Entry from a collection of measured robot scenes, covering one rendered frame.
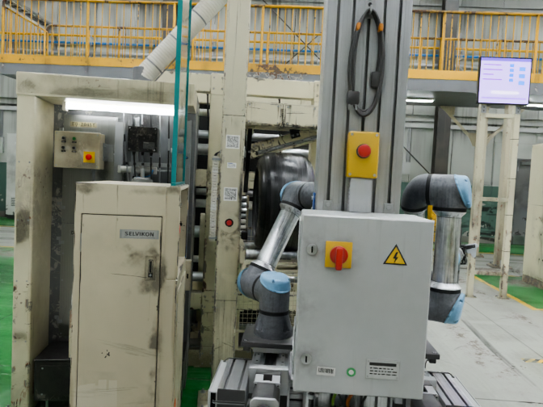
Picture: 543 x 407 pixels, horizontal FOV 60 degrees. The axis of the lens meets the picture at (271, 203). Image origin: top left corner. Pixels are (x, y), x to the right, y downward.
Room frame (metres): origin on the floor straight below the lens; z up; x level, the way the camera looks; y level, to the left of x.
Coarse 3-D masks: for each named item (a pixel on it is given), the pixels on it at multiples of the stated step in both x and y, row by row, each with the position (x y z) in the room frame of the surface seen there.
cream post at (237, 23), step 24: (240, 0) 2.62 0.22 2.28; (240, 24) 2.62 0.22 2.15; (240, 48) 2.62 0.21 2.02; (240, 72) 2.62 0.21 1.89; (240, 96) 2.62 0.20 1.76; (240, 120) 2.62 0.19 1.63; (240, 144) 2.62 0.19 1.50; (240, 168) 2.62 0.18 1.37; (240, 192) 2.63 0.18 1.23; (240, 216) 2.63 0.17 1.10; (216, 264) 2.61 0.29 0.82; (216, 288) 2.61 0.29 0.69; (216, 312) 2.61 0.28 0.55; (216, 336) 2.61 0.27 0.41; (216, 360) 2.61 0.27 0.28
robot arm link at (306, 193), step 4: (308, 184) 1.93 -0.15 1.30; (312, 184) 1.92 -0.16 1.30; (304, 188) 1.92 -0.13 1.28; (308, 188) 1.91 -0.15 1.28; (312, 188) 1.91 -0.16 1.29; (304, 192) 1.91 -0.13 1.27; (308, 192) 1.90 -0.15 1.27; (312, 192) 1.90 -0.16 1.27; (300, 196) 1.93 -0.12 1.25; (304, 196) 1.91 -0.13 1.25; (308, 196) 1.90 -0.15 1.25; (304, 200) 1.91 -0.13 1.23; (308, 200) 1.90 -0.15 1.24; (312, 200) 1.90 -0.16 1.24; (304, 204) 1.93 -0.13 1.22; (308, 204) 1.91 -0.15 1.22; (312, 204) 1.90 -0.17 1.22; (308, 208) 1.94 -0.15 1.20
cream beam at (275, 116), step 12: (252, 108) 2.89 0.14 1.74; (264, 108) 2.90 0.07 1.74; (276, 108) 2.91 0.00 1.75; (288, 108) 2.92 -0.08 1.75; (300, 108) 2.93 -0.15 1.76; (312, 108) 2.94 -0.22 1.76; (252, 120) 2.89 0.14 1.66; (264, 120) 2.90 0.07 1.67; (276, 120) 2.91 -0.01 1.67; (288, 120) 2.92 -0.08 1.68; (300, 120) 2.93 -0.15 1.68; (312, 120) 2.94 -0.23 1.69
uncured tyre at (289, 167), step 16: (272, 160) 2.57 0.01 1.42; (288, 160) 2.58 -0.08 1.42; (304, 160) 2.61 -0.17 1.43; (256, 176) 2.86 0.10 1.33; (272, 176) 2.49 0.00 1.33; (288, 176) 2.50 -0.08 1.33; (304, 176) 2.51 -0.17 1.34; (256, 192) 2.92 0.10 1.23; (272, 192) 2.45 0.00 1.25; (256, 208) 2.92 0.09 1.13; (272, 208) 2.44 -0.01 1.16; (256, 224) 2.86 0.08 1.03; (272, 224) 2.46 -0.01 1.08; (256, 240) 2.61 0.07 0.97; (288, 240) 2.52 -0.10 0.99
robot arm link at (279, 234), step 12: (288, 192) 1.99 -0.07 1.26; (300, 192) 1.93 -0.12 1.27; (288, 204) 1.96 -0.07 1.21; (300, 204) 1.95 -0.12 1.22; (288, 216) 1.95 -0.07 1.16; (276, 228) 1.94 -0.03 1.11; (288, 228) 1.95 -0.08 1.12; (276, 240) 1.92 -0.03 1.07; (264, 252) 1.91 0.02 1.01; (276, 252) 1.91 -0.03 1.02; (252, 264) 1.90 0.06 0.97; (264, 264) 1.89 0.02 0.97; (276, 264) 1.93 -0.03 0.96; (240, 276) 1.91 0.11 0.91; (252, 276) 1.86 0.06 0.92; (240, 288) 1.90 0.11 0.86
